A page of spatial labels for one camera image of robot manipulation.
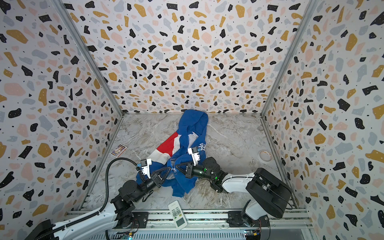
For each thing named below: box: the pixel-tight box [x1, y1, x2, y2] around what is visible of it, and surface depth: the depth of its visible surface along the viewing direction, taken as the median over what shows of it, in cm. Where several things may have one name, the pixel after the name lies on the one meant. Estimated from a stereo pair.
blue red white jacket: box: [136, 110, 209, 198], surface depth 85 cm
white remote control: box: [168, 200, 188, 231], surface depth 76 cm
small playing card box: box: [110, 143, 128, 158], surface depth 100 cm
